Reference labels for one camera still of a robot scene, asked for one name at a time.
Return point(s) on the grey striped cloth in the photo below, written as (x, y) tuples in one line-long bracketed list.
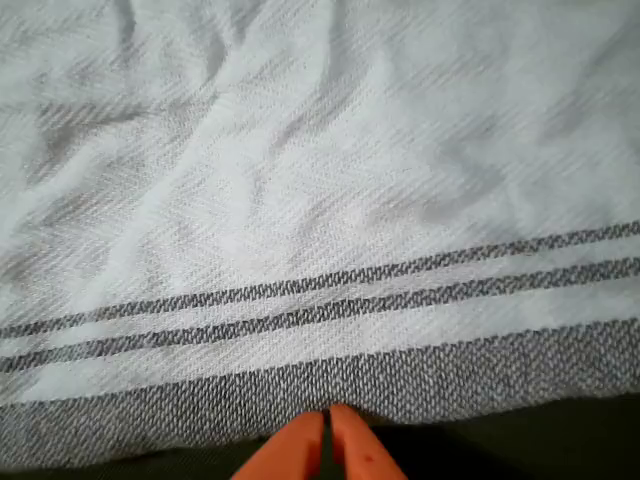
[(320, 200)]

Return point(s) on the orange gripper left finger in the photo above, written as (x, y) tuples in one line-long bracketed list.
[(295, 450)]

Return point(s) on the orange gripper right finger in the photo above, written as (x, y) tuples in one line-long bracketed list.
[(360, 450)]

